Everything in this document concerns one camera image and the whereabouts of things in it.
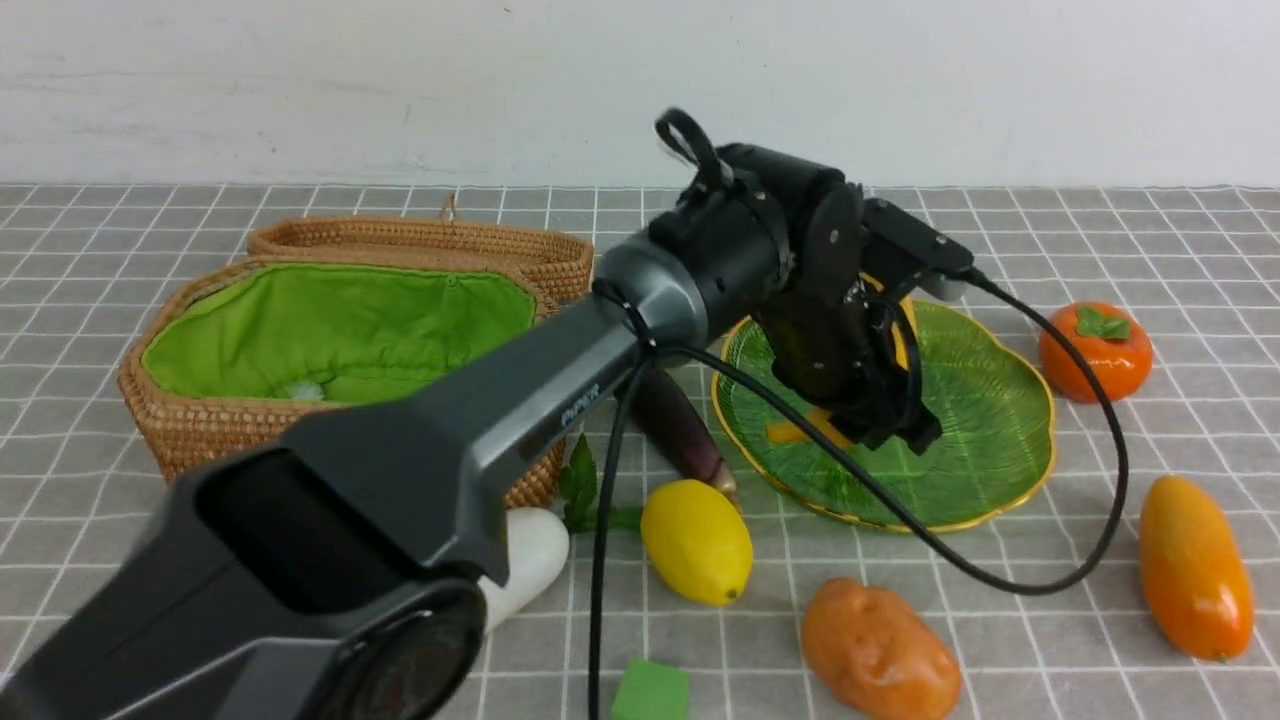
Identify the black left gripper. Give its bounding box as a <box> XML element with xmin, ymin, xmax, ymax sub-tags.
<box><xmin>751</xmin><ymin>273</ymin><xmax>943</xmax><ymax>455</ymax></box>

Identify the yellow plastic banana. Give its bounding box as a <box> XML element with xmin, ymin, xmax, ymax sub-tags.
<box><xmin>765</xmin><ymin>275</ymin><xmax>919</xmax><ymax>447</ymax></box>

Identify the dark purple eggplant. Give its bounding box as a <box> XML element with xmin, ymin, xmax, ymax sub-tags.
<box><xmin>628</xmin><ymin>368</ymin><xmax>740</xmax><ymax>509</ymax></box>

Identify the yellow plastic lemon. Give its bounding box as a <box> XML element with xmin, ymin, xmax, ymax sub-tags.
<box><xmin>640</xmin><ymin>479</ymin><xmax>754</xmax><ymax>607</ymax></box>

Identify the orange persimmon with green top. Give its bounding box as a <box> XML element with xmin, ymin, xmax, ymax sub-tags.
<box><xmin>1038</xmin><ymin>301</ymin><xmax>1155</xmax><ymax>404</ymax></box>

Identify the brown orange potato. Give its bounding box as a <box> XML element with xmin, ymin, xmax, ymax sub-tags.
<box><xmin>800</xmin><ymin>577</ymin><xmax>964</xmax><ymax>719</ymax></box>

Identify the white radish with green leaves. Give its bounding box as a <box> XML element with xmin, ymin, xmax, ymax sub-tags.
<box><xmin>479</xmin><ymin>436</ymin><xmax>600</xmax><ymax>635</ymax></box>

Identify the orange yellow mango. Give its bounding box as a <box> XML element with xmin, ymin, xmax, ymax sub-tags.
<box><xmin>1139</xmin><ymin>475</ymin><xmax>1254</xmax><ymax>664</ymax></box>

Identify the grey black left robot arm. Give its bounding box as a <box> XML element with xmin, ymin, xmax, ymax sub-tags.
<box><xmin>3</xmin><ymin>108</ymin><xmax>972</xmax><ymax>719</ymax></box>

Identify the green leaf-shaped plate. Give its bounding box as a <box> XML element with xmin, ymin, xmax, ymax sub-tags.
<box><xmin>710</xmin><ymin>301</ymin><xmax>1057</xmax><ymax>534</ymax></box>

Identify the green foam cube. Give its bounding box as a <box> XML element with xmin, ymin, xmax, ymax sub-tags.
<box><xmin>611</xmin><ymin>659</ymin><xmax>691</xmax><ymax>720</ymax></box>

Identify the woven wicker basket green lining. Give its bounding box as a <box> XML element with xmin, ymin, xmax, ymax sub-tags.
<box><xmin>116</xmin><ymin>255</ymin><xmax>571</xmax><ymax>511</ymax></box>

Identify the grey checked tablecloth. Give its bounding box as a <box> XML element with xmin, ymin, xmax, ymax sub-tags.
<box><xmin>1</xmin><ymin>184</ymin><xmax>1279</xmax><ymax>719</ymax></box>

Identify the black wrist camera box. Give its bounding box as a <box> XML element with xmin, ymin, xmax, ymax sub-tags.
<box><xmin>861</xmin><ymin>199</ymin><xmax>974</xmax><ymax>304</ymax></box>

